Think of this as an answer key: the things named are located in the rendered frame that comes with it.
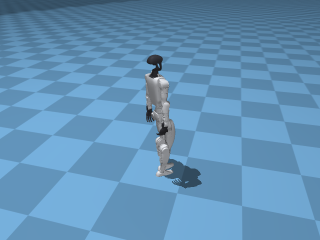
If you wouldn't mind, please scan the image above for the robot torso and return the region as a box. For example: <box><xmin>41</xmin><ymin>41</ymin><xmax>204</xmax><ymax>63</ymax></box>
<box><xmin>146</xmin><ymin>71</ymin><xmax>167</xmax><ymax>123</ymax></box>

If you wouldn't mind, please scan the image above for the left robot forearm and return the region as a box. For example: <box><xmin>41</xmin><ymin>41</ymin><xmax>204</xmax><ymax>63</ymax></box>
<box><xmin>145</xmin><ymin>94</ymin><xmax>152</xmax><ymax>110</ymax></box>

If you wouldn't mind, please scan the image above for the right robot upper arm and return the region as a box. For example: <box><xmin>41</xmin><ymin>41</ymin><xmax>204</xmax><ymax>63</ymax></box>
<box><xmin>158</xmin><ymin>79</ymin><xmax>170</xmax><ymax>106</ymax></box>

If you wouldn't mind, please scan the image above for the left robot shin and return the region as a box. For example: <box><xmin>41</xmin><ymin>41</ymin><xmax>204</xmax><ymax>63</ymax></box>
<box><xmin>156</xmin><ymin>138</ymin><xmax>166</xmax><ymax>156</ymax></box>

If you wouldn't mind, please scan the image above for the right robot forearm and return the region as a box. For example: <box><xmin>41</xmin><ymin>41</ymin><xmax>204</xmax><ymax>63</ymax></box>
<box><xmin>161</xmin><ymin>102</ymin><xmax>170</xmax><ymax>127</ymax></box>

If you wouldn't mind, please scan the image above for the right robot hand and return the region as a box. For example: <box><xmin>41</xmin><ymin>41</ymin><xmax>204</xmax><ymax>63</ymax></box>
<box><xmin>156</xmin><ymin>122</ymin><xmax>168</xmax><ymax>136</ymax></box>

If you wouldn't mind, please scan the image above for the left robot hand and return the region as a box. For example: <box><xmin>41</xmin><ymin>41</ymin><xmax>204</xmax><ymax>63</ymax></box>
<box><xmin>146</xmin><ymin>106</ymin><xmax>154</xmax><ymax>122</ymax></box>

